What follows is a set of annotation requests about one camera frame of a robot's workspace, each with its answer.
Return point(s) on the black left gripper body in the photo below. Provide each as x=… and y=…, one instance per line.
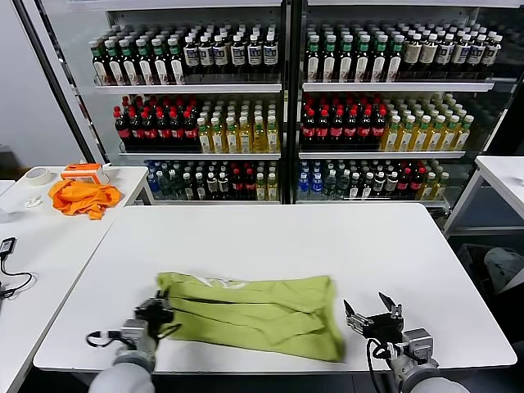
x=155, y=317

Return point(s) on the black crate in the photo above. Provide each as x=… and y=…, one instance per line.
x=471, y=258

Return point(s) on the white cap dark drink bottle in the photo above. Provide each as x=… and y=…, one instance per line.
x=199, y=188
x=379, y=185
x=187, y=188
x=391, y=185
x=223, y=188
x=211, y=188
x=367, y=187
x=354, y=187

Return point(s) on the small yellow drink bottle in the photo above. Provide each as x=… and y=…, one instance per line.
x=272, y=189
x=441, y=188
x=260, y=189
x=427, y=189

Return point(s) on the black power adapter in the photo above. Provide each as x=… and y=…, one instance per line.
x=7, y=245

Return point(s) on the beige masking tape roll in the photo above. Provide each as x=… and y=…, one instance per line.
x=39, y=177

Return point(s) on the small white plastic item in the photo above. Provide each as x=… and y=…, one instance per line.
x=34, y=200

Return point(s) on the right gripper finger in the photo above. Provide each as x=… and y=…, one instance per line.
x=358, y=320
x=396, y=312

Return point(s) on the black framed glass door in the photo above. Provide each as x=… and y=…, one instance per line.
x=511, y=82
x=82, y=61

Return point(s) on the small red cap cola bottle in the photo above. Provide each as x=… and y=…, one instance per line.
x=249, y=186
x=416, y=183
x=237, y=186
x=404, y=184

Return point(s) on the yellow tea bottle green label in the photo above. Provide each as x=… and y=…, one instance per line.
x=419, y=139
x=218, y=141
x=391, y=139
x=449, y=139
x=463, y=139
x=434, y=139
x=405, y=139
x=231, y=141
x=273, y=141
x=259, y=141
x=204, y=141
x=245, y=141

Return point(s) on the green water bottle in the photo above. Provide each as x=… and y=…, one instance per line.
x=165, y=186
x=343, y=186
x=330, y=186

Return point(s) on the green cap tea bottle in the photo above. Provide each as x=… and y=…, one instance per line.
x=146, y=69
x=362, y=61
x=177, y=69
x=161, y=69
x=346, y=61
x=131, y=69
x=329, y=61
x=313, y=61
x=101, y=69
x=378, y=61
x=394, y=61
x=116, y=69

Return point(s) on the blue label dark drink bottle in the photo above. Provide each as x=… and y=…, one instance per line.
x=254, y=54
x=477, y=53
x=238, y=55
x=221, y=55
x=191, y=55
x=206, y=55
x=445, y=53
x=461, y=53
x=492, y=53
x=270, y=54

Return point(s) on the lime green t-shirt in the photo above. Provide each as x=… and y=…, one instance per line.
x=266, y=311

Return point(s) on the white side table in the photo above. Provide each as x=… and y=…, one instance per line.
x=49, y=266
x=123, y=176
x=503, y=168

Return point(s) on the grey bag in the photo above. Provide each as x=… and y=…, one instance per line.
x=503, y=266

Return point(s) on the beige label dark drink bottle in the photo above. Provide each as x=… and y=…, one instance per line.
x=428, y=53
x=412, y=53

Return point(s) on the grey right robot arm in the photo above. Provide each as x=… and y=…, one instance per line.
x=430, y=382

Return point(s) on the glass beverage display cabinet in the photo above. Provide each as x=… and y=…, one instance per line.
x=292, y=123

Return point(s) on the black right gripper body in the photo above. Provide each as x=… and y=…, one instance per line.
x=385, y=329

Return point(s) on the crumpled orange cloth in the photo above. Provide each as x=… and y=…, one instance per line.
x=82, y=200

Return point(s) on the orange and white box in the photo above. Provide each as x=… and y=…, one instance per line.
x=84, y=174

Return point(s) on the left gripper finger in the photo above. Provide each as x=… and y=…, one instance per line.
x=158, y=299
x=167, y=299

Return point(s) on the blue water bottle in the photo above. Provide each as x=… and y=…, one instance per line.
x=153, y=184
x=304, y=186
x=317, y=186

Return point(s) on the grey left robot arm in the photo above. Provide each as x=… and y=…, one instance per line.
x=123, y=376

